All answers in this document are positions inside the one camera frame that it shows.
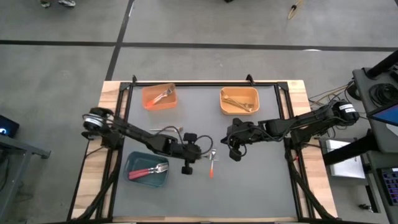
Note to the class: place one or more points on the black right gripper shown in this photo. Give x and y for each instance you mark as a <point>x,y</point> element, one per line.
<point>242,130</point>

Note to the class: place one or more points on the small black floor object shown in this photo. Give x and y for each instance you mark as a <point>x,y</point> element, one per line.
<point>365,208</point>

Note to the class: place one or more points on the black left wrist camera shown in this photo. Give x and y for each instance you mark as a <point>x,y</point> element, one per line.
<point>190,137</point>

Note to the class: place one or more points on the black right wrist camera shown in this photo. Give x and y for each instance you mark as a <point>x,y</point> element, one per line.
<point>235,155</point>

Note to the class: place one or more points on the grey side table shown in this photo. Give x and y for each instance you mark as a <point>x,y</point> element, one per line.
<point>18,146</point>

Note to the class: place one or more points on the yellow plastic bin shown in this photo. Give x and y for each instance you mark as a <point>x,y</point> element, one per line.
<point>253,93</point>

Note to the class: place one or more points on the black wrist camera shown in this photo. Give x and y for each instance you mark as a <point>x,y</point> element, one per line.
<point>235,155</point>
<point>190,137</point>

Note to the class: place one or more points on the white box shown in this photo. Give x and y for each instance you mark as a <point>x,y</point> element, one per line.
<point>345,169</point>

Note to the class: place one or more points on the grey table mat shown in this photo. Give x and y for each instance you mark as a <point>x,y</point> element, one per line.
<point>248,202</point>

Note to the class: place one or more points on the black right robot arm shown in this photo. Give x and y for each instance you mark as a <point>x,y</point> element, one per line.
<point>311,121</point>

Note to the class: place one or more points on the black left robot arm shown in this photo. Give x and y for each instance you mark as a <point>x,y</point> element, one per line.
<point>130,132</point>

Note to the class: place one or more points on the person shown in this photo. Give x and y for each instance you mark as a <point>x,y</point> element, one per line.
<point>45,3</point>

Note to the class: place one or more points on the black device blue light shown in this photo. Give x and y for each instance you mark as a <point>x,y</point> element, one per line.
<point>11,124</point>

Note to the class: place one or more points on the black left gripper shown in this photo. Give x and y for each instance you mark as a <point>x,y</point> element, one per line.
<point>186,152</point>

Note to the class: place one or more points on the teal plastic bin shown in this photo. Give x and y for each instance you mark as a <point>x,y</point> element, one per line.
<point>140,161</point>

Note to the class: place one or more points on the black metal table frame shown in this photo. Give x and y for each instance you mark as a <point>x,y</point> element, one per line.
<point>205,83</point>

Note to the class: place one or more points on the keyboard with coloured keys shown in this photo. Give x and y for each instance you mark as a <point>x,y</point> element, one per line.
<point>391,186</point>

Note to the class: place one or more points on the grey equipment cart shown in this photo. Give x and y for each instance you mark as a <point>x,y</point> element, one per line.
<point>362,93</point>

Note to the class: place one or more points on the blue tablet screen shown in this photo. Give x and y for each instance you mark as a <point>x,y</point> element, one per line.
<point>388,116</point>

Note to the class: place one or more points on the black pole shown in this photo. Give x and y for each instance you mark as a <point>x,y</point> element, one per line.
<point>382,63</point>

